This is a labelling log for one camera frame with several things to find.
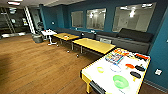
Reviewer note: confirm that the colourful game box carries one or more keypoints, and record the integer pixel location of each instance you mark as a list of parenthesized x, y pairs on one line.
[(114, 58)]

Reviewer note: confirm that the interior glass window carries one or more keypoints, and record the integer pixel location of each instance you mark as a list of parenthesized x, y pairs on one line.
[(133, 18), (77, 19), (96, 19)]

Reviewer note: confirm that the small yellow bowl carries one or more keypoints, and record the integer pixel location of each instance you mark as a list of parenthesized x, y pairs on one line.
[(100, 69)]

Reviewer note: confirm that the red black striker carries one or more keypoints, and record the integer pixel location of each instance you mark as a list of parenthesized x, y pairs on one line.
[(142, 56)]

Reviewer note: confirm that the white wall outlet blue wall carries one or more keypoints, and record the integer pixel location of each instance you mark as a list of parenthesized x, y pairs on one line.
[(158, 72)]

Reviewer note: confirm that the green plastic bowl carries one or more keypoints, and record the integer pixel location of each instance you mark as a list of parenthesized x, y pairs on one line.
[(120, 81)]

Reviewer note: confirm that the yellow air hockey table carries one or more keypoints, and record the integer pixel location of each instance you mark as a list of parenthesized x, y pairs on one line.
[(103, 78)]

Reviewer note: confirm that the dark grey sofa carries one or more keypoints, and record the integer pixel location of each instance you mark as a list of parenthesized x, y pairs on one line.
[(130, 40)]

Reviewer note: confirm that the dark round waste bin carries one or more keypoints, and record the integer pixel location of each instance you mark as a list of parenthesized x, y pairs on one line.
[(37, 38)]

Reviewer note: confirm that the small white round table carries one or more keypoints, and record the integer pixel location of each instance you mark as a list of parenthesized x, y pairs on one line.
[(49, 32)]

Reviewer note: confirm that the yellow wooden table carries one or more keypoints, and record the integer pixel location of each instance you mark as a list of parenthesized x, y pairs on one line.
[(66, 36), (95, 45)]

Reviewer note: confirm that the black paddle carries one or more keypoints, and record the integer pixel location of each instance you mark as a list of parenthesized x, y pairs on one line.
[(135, 74), (140, 68)]

